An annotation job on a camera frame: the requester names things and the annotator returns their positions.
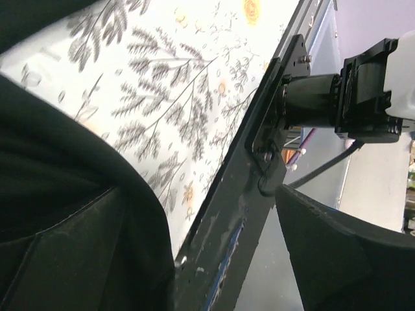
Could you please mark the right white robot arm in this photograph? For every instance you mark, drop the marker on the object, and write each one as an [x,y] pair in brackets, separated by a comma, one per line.
[371,100]

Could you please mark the black t-shirt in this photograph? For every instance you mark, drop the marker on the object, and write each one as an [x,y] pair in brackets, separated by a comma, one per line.
[52,166]

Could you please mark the floral tablecloth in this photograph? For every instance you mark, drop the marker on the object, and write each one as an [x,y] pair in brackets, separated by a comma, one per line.
[165,83]

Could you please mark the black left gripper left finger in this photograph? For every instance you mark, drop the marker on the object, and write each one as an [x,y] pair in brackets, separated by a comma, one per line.
[66,266]

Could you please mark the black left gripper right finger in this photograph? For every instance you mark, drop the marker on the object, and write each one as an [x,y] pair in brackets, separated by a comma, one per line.
[341,262]

